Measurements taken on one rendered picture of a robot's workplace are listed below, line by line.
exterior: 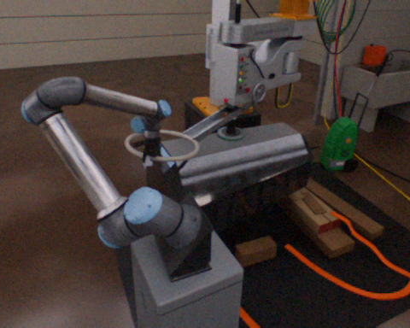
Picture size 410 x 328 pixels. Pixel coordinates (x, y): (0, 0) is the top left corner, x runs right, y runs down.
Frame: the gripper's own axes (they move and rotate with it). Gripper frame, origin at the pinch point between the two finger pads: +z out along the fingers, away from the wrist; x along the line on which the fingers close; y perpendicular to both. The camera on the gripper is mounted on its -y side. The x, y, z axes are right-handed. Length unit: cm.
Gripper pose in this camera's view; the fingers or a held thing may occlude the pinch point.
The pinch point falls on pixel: (146, 165)
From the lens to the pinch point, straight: 219.5
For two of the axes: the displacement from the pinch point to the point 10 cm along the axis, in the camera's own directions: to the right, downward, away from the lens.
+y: 9.6, 2.1, -1.9
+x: 2.4, -3.0, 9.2
